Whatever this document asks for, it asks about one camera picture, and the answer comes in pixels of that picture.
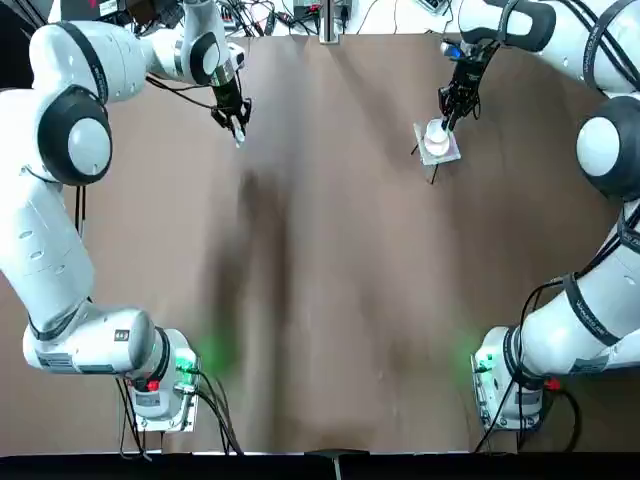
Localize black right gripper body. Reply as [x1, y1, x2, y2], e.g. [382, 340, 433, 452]
[451, 52, 489, 95]

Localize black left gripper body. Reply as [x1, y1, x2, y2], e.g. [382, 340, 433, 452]
[209, 79, 246, 113]

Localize white ceramic crucible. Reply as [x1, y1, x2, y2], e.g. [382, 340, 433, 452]
[422, 118, 450, 147]

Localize black metal tripod stand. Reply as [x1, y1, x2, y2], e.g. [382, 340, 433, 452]
[409, 142, 441, 186]

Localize black electronics box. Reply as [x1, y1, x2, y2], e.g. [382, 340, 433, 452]
[125, 0, 167, 25]

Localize grey power strip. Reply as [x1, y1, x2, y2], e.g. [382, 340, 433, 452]
[292, 0, 357, 15]

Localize square wire gauze mat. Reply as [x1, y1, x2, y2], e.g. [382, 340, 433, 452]
[412, 119, 462, 166]

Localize aluminium profile post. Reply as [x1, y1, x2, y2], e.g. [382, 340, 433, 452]
[318, 0, 345, 45]

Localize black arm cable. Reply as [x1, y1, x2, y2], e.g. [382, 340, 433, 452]
[517, 0, 640, 331]
[73, 72, 224, 239]

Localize black foot cable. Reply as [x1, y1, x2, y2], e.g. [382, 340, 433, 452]
[473, 385, 584, 454]
[115, 368, 246, 457]

